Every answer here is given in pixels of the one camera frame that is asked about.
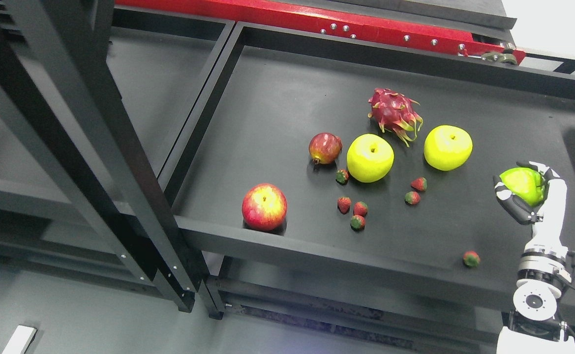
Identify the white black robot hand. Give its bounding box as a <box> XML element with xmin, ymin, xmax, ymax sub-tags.
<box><xmin>493</xmin><ymin>161</ymin><xmax>568</xmax><ymax>249</ymax></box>

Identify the green apple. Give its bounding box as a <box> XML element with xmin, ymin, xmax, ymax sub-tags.
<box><xmin>499</xmin><ymin>167</ymin><xmax>545</xmax><ymax>207</ymax></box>

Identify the strawberry near shelf edge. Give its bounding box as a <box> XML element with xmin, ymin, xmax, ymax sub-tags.
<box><xmin>462</xmin><ymin>251</ymin><xmax>481</xmax><ymax>268</ymax></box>

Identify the yellow apple right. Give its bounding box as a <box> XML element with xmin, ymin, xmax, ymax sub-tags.
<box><xmin>423</xmin><ymin>125</ymin><xmax>473</xmax><ymax>171</ymax></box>

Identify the yellow apple left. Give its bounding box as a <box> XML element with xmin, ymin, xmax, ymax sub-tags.
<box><xmin>346</xmin><ymin>134</ymin><xmax>394</xmax><ymax>183</ymax></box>

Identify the black metal shelf rack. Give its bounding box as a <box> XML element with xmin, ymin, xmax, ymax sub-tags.
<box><xmin>0</xmin><ymin>0</ymin><xmax>575</xmax><ymax>353</ymax></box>

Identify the red yellow apple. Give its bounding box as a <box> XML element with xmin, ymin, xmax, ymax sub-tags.
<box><xmin>242</xmin><ymin>183</ymin><xmax>288</xmax><ymax>232</ymax></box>

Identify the strawberry right upper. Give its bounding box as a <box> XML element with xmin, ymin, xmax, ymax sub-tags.
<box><xmin>410</xmin><ymin>177</ymin><xmax>427</xmax><ymax>192</ymax></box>

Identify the strawberry right lower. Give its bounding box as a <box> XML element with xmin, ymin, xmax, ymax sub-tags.
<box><xmin>404</xmin><ymin>191</ymin><xmax>422</xmax><ymax>205</ymax></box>

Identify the pink dragon fruit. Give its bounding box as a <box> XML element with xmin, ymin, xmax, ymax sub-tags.
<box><xmin>367</xmin><ymin>88</ymin><xmax>423</xmax><ymax>148</ymax></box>

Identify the strawberry middle cluster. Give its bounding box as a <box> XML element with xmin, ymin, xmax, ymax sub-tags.
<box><xmin>353</xmin><ymin>201</ymin><xmax>368</xmax><ymax>217</ymax></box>

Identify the strawberry cluster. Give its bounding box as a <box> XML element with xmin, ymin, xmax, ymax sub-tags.
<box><xmin>337</xmin><ymin>196</ymin><xmax>352</xmax><ymax>214</ymax></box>
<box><xmin>350</xmin><ymin>214</ymin><xmax>365</xmax><ymax>232</ymax></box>
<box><xmin>353</xmin><ymin>201</ymin><xmax>368</xmax><ymax>217</ymax></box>

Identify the strawberry bottom cluster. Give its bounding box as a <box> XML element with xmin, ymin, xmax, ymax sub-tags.
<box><xmin>350</xmin><ymin>214</ymin><xmax>365</xmax><ymax>232</ymax></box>

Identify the strawberry lower left cluster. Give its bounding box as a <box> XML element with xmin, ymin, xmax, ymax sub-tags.
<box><xmin>337</xmin><ymin>196</ymin><xmax>352</xmax><ymax>214</ymax></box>

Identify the strawberry beside pomegranate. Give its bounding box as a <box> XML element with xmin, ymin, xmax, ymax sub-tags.
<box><xmin>335</xmin><ymin>169</ymin><xmax>350</xmax><ymax>185</ymax></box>

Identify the red metal beam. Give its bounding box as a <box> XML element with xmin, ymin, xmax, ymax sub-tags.
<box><xmin>116</xmin><ymin>0</ymin><xmax>526</xmax><ymax>63</ymax></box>

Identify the dark red pomegranate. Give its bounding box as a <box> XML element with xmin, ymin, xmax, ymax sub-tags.
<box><xmin>309</xmin><ymin>132</ymin><xmax>343</xmax><ymax>164</ymax></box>

